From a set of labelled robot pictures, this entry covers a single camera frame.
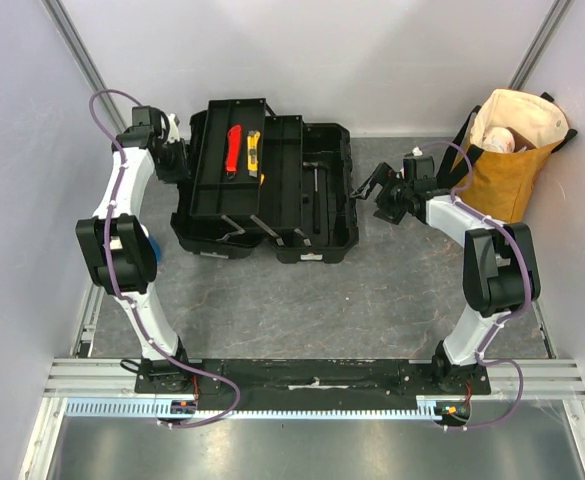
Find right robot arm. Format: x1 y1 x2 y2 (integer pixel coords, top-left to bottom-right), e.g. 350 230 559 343
350 154 540 394

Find blue cable duct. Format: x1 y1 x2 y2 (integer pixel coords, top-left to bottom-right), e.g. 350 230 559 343
65 397 446 419

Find blue tape roll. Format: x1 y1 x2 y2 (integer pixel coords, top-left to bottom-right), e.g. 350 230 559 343
142 225 162 264

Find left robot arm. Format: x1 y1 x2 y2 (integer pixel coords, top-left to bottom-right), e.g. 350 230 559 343
75 106 193 394

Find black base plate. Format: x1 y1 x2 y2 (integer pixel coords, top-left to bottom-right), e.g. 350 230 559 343
120 359 491 399

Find black plastic toolbox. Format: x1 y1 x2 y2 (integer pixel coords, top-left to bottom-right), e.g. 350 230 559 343
170 98 359 264

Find red handled pliers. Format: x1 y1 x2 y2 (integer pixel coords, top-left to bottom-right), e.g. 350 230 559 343
225 124 243 179

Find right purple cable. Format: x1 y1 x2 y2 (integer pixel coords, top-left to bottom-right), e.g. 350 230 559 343
411 141 536 431

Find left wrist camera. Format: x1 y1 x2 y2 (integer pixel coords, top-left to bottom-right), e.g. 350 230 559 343
166 113 181 144

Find hammer with metal shaft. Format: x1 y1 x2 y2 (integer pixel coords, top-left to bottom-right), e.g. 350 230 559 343
303 162 328 234

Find yellow utility knife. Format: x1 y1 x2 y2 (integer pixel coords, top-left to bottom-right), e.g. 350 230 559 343
247 130 261 178

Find aluminium frame rail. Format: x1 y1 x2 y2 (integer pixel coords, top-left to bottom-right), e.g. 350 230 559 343
44 358 585 400

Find yellow canvas tote bag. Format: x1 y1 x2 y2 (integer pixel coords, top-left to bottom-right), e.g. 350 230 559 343
437 89 578 223

